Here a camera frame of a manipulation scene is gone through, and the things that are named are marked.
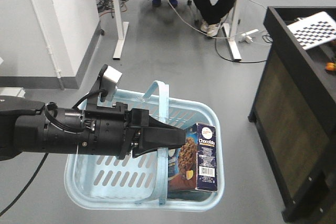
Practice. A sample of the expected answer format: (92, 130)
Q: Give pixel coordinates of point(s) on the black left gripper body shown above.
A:
(112, 131)

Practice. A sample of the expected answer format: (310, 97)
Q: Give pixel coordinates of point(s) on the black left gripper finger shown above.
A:
(158, 134)
(137, 152)

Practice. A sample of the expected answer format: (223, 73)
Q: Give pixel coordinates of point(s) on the dark blue Chocofello cookie box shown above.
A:
(193, 166)

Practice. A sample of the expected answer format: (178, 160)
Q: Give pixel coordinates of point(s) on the light blue plastic basket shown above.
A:
(105, 182)

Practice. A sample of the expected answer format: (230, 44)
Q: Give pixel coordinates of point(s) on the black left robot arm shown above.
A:
(33, 126)

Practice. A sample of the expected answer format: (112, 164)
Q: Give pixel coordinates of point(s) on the wooden black-framed display stand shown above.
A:
(294, 113)

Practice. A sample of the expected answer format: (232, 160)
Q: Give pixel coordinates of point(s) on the orange fruit upper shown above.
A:
(330, 66)

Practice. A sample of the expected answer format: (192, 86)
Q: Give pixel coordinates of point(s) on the checkerboard calibration board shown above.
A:
(314, 30)

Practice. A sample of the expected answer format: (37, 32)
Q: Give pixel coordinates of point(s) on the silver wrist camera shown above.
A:
(108, 80)

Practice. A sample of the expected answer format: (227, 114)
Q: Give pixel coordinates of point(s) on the white desk frame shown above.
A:
(230, 29)

